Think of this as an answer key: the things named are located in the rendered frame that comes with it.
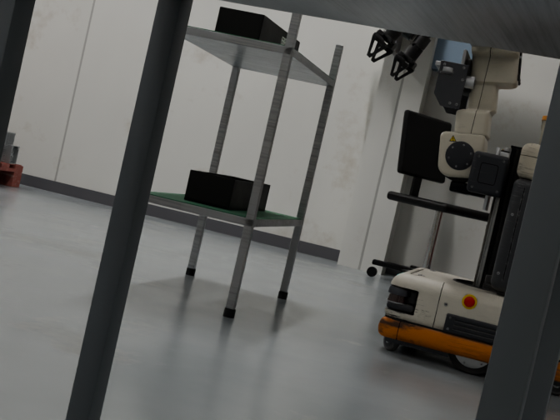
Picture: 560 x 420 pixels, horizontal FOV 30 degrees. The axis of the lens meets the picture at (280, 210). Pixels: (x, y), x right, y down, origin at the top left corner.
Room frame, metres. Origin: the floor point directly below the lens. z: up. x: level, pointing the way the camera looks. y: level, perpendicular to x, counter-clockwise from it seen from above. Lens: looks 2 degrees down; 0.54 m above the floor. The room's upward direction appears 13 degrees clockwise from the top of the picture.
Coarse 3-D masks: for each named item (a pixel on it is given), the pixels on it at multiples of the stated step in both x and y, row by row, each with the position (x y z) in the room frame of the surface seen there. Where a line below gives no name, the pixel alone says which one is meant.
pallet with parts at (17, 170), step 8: (8, 136) 7.17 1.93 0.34; (8, 144) 7.17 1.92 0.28; (8, 152) 7.15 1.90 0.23; (16, 152) 7.25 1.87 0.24; (8, 160) 7.15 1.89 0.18; (16, 160) 7.25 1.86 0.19; (0, 168) 7.04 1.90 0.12; (8, 168) 7.15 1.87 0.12; (16, 168) 7.25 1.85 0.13; (0, 176) 7.26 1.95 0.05; (8, 176) 7.24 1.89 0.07; (16, 176) 7.26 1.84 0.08; (8, 184) 7.24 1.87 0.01; (16, 184) 7.29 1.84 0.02
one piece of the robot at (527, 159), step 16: (528, 144) 3.56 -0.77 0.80; (512, 160) 3.76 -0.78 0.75; (528, 160) 3.54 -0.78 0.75; (512, 176) 3.76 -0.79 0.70; (528, 176) 3.55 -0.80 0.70; (512, 192) 3.56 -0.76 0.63; (528, 192) 3.54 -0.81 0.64; (496, 208) 3.78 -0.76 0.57; (512, 208) 3.55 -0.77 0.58; (496, 224) 3.76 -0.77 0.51; (512, 224) 3.55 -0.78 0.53; (496, 240) 3.77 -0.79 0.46; (512, 240) 3.54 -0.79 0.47; (480, 256) 3.82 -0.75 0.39; (496, 256) 3.76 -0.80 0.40; (512, 256) 3.54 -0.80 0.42; (480, 272) 3.78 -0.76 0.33; (496, 272) 3.55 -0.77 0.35; (496, 288) 3.56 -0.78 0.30
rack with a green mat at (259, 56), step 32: (192, 32) 3.64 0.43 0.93; (224, 32) 3.62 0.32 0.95; (288, 32) 3.57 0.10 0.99; (256, 64) 4.19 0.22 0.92; (288, 64) 3.56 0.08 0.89; (224, 128) 4.50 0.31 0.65; (320, 128) 4.42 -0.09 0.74; (160, 192) 3.88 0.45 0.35; (256, 192) 3.56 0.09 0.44; (256, 224) 3.61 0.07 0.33; (288, 224) 4.15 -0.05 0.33; (192, 256) 4.50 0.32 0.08; (288, 256) 4.42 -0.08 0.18
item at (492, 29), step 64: (0, 0) 1.23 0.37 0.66; (192, 0) 1.64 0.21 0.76; (256, 0) 1.55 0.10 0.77; (320, 0) 1.42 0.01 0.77; (384, 0) 1.31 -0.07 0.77; (448, 0) 1.22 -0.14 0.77; (512, 0) 1.14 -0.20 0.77; (0, 64) 1.22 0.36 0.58; (0, 128) 1.24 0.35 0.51; (128, 192) 1.61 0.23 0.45; (128, 256) 1.62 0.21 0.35; (512, 320) 1.01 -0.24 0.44; (512, 384) 1.01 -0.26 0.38
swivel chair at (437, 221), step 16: (416, 112) 6.60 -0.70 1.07; (416, 128) 6.60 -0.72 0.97; (432, 128) 6.71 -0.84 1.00; (448, 128) 6.82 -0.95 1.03; (400, 144) 6.55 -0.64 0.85; (416, 144) 6.60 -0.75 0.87; (432, 144) 6.71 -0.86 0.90; (400, 160) 6.52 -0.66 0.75; (416, 160) 6.60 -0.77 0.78; (432, 160) 6.71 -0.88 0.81; (416, 176) 6.62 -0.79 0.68; (432, 176) 6.71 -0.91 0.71; (416, 192) 6.69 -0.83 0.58; (432, 208) 6.25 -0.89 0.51; (448, 208) 6.19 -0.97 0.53; (464, 208) 6.29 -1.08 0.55; (432, 224) 6.50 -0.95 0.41; (432, 240) 6.49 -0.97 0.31; (432, 256) 6.50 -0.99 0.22; (368, 272) 6.57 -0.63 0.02; (400, 272) 6.24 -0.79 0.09
